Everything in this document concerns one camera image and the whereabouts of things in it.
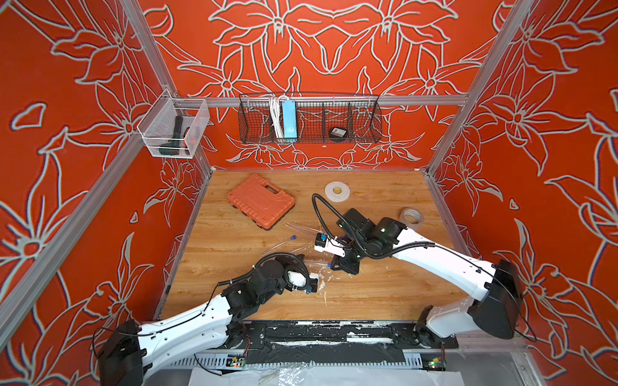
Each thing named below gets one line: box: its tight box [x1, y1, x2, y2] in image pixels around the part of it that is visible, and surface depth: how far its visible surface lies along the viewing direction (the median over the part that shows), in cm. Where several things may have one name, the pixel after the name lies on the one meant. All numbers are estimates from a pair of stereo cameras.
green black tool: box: [158, 115, 184, 156], surface depth 82 cm
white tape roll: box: [324, 180, 351, 203], surface depth 112 cm
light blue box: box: [281, 99, 298, 139], surface depth 91 cm
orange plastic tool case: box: [226, 173, 296, 231], surface depth 103 cm
